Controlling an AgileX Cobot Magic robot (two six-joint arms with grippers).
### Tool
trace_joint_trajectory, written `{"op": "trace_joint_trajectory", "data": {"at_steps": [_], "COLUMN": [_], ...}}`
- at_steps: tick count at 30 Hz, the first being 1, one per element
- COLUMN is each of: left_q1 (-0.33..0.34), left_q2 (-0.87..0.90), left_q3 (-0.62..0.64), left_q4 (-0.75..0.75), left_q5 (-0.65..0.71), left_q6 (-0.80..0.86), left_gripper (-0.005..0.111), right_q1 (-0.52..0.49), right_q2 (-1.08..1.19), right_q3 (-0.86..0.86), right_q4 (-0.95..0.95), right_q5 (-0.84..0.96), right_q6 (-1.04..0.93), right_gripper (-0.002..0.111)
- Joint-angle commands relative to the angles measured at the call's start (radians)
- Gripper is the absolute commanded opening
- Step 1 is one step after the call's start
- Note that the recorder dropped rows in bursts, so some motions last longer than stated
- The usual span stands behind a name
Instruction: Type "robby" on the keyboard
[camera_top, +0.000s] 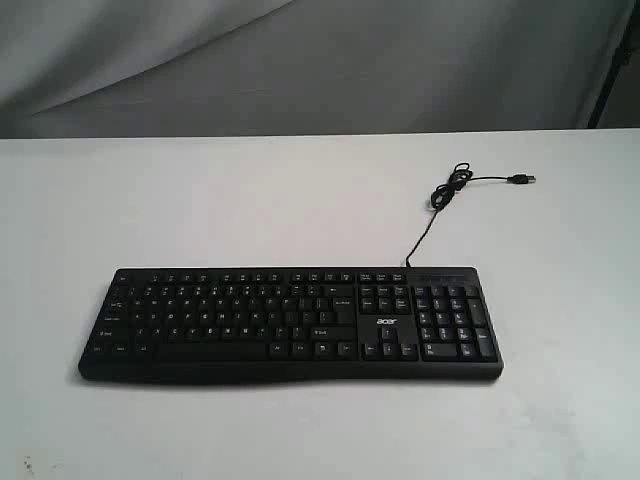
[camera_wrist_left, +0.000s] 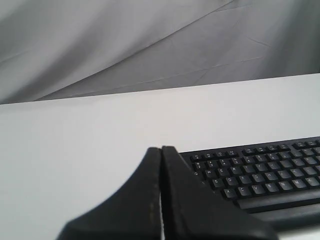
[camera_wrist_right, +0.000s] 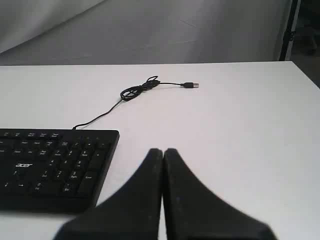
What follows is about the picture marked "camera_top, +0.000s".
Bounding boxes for black Acer keyboard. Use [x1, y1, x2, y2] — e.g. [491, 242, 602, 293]
[78, 267, 504, 385]

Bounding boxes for grey backdrop cloth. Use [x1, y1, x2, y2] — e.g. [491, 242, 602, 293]
[1, 1, 634, 139]

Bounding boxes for black stand pole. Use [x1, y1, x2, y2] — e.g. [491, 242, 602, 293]
[587, 1, 639, 129]

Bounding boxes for black keyboard USB cable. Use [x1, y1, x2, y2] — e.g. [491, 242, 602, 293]
[403, 161, 537, 268]

